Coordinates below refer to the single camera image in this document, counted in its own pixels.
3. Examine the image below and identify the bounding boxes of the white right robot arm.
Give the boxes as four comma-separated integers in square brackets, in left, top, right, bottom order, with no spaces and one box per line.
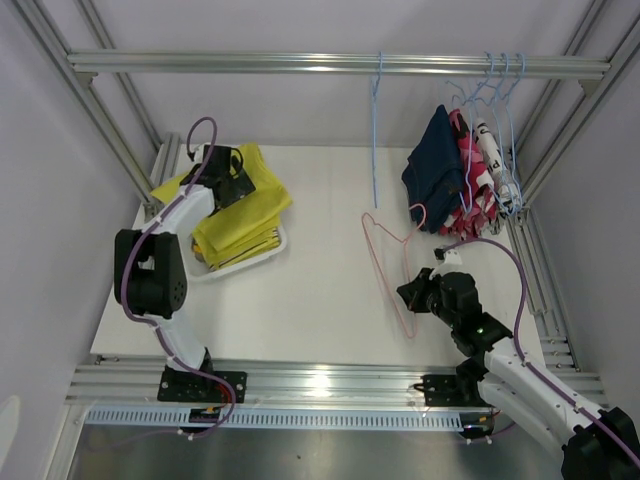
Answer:
[397,268,639,479]

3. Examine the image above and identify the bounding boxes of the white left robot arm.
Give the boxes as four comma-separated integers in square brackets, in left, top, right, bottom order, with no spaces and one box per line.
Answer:
[113,145,256,401]

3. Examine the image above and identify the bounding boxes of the pink wire hanger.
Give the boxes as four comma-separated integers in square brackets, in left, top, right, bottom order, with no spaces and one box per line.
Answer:
[361,203,427,340]

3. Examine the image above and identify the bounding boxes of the front aluminium mounting rail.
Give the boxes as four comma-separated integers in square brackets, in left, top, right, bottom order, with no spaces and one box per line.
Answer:
[64,362,612,414]

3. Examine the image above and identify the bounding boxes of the lime green trousers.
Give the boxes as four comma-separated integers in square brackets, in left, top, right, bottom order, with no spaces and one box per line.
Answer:
[152,144,292,269]

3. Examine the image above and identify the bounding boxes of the white newspaper print trousers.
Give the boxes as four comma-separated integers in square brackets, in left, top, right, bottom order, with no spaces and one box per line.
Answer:
[474,117,522,216]

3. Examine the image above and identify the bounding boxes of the slotted cable duct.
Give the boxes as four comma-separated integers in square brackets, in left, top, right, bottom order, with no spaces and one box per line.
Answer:
[85,406,463,433]

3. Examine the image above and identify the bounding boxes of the aluminium hanging rail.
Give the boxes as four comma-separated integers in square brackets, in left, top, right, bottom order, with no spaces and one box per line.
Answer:
[67,49,612,80]

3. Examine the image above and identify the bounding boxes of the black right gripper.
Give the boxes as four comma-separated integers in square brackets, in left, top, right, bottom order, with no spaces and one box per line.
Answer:
[396,267,458,329]

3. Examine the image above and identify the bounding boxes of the dark blue denim trousers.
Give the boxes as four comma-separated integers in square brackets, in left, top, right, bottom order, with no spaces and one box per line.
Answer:
[401,105,463,233]

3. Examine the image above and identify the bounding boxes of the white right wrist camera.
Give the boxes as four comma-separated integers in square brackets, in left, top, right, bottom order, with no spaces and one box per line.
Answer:
[433,248,463,276]

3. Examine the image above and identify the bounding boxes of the yellow grey camouflage trousers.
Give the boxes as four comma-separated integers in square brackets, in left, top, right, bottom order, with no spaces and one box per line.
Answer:
[191,240,206,263]

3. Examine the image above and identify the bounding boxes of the pink camouflage trousers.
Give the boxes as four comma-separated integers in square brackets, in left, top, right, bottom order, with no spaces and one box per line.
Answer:
[439,109,498,240]

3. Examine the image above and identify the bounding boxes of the white plastic basket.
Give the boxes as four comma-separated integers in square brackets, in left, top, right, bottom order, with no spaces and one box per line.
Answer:
[181,225,288,283]

